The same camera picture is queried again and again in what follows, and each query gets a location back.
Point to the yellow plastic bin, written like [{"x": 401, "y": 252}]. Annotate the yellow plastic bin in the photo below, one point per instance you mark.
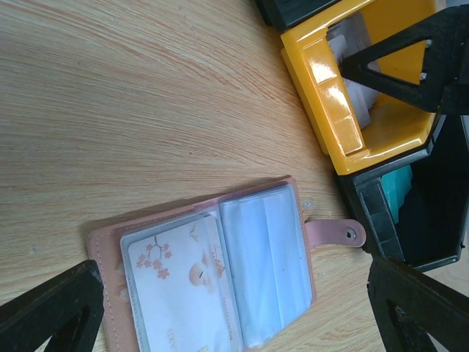
[{"x": 356, "y": 126}]

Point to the black bin with green cards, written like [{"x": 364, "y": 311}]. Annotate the black bin with green cards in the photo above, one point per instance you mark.
[{"x": 434, "y": 216}]

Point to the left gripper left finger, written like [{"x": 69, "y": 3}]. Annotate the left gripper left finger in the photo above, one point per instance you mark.
[{"x": 63, "y": 313}]

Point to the white blossom card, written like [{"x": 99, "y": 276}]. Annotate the white blossom card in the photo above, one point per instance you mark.
[{"x": 180, "y": 293}]

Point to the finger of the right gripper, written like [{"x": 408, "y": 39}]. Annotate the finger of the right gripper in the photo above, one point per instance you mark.
[{"x": 424, "y": 65}]

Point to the green card stack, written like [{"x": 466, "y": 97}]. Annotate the green card stack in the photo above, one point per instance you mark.
[{"x": 396, "y": 185}]

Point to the white pink card stack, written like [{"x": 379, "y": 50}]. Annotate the white pink card stack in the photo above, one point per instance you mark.
[{"x": 346, "y": 38}]

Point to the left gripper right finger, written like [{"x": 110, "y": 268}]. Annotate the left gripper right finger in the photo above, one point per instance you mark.
[{"x": 411, "y": 309}]

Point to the black bin with red cards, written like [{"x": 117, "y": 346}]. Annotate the black bin with red cards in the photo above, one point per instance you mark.
[{"x": 285, "y": 14}]

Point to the pink card holder wallet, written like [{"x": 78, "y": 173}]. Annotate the pink card holder wallet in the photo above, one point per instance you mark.
[{"x": 227, "y": 273}]

